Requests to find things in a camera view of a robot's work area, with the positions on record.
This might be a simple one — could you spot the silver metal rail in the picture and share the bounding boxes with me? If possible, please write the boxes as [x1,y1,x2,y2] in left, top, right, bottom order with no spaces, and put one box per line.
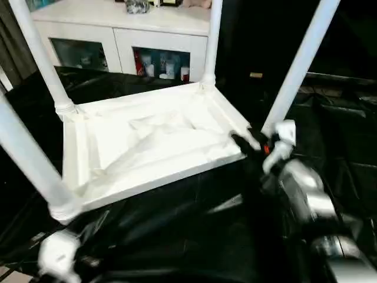
[306,71,377,84]

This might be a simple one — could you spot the white plastic table top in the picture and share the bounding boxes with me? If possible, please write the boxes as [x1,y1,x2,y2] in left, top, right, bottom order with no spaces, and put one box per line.
[56,83,263,223]

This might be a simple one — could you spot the pink plush toy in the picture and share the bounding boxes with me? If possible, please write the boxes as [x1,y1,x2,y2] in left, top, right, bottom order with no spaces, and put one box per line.
[184,0,213,9]

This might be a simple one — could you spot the white cabinet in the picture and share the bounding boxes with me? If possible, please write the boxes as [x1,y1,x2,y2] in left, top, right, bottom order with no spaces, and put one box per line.
[29,0,214,83]

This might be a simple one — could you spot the grey curtain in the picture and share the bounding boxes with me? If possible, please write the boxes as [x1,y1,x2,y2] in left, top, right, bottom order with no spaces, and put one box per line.
[0,0,45,90]

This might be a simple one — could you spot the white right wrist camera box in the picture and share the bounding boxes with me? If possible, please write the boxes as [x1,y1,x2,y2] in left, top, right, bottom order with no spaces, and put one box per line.
[262,120,297,175]

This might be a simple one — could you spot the black mat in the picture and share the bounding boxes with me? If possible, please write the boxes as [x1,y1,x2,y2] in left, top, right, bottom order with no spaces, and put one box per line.
[0,65,377,283]

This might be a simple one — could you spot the red bottle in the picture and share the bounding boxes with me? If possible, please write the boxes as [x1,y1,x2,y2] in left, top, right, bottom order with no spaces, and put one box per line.
[134,52,144,75]

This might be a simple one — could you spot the white plastic table leg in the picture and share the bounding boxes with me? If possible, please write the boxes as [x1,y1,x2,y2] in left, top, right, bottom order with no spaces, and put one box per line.
[0,93,83,223]
[201,0,224,90]
[8,0,78,116]
[261,0,342,138]

